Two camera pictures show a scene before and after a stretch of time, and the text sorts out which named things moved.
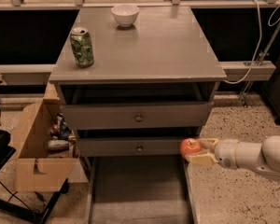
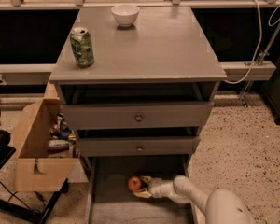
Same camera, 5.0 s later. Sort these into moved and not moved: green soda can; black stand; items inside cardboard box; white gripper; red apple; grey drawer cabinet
Moved: white gripper; red apple
Not moved: green soda can; items inside cardboard box; black stand; grey drawer cabinet
